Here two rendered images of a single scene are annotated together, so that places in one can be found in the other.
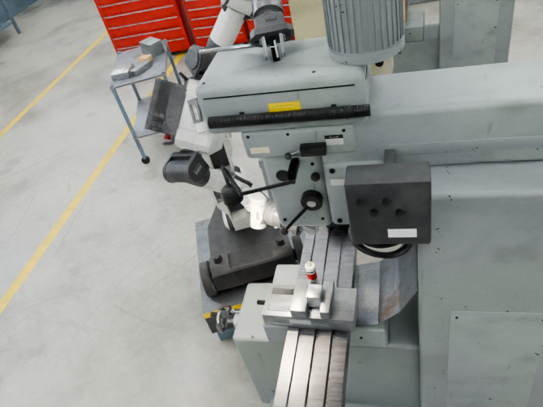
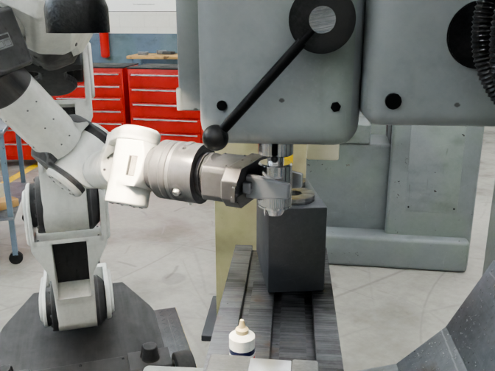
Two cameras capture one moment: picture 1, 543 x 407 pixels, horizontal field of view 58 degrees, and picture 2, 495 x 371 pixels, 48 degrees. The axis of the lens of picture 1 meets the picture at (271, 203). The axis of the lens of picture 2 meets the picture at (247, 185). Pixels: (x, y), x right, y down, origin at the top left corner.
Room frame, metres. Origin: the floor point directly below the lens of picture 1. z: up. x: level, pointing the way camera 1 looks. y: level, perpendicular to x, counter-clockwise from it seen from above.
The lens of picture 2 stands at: (0.61, 0.12, 1.46)
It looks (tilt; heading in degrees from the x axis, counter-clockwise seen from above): 17 degrees down; 344
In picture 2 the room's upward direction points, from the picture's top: straight up
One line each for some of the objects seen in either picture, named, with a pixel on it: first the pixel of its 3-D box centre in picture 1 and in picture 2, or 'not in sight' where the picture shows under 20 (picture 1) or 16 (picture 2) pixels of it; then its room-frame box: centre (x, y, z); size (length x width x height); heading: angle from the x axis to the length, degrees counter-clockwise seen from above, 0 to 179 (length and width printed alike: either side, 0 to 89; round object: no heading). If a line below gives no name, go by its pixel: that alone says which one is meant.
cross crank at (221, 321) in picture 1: (229, 320); not in sight; (1.48, 0.35, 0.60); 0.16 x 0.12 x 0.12; 69
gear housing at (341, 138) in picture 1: (303, 121); not in sight; (1.29, -0.16, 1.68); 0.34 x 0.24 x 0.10; 69
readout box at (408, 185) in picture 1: (389, 206); not in sight; (0.89, -0.28, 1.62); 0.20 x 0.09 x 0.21; 69
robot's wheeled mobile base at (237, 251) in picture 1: (244, 225); (79, 327); (2.13, 0.19, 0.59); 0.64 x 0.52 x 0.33; 0
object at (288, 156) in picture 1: (305, 150); not in sight; (1.16, -0.13, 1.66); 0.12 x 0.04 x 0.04; 69
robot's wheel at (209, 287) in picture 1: (208, 279); not in sight; (1.89, 0.45, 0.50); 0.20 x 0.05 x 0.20; 0
